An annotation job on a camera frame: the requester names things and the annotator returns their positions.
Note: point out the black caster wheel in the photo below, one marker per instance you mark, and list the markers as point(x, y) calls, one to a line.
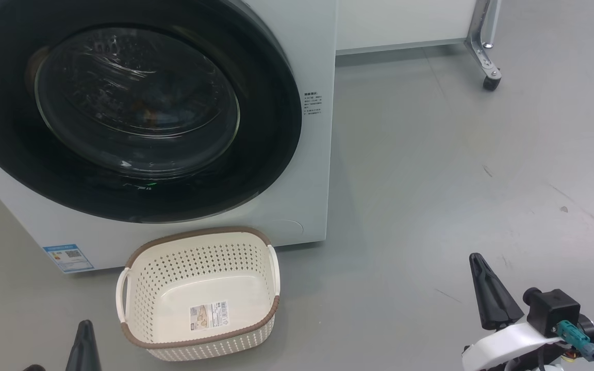
point(492, 84)

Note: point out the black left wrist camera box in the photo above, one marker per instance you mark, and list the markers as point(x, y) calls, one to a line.
point(34, 368)

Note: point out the black round glass washer door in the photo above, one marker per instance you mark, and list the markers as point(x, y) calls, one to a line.
point(137, 103)

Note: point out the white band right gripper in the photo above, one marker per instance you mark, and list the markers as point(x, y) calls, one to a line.
point(503, 345)

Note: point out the cream perforated laundry basket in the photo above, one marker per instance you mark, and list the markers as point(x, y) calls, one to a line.
point(147, 288)

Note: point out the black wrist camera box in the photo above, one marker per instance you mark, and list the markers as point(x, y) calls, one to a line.
point(34, 368)
point(552, 309)

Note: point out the paper basket label sticker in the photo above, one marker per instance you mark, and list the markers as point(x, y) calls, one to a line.
point(209, 315)

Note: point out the white front-load washing machine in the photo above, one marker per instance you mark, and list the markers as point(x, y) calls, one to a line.
point(307, 180)

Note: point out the metal partition leg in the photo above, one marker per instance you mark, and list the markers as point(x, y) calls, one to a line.
point(480, 41)

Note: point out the blue energy label sticker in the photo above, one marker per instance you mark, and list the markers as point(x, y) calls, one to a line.
point(67, 257)

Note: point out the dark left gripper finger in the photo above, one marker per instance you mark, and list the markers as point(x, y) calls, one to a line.
point(76, 353)
point(92, 355)

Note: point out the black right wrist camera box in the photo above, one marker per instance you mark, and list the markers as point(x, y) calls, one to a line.
point(552, 309)

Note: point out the white partition panel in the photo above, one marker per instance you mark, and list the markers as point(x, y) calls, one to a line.
point(405, 20)

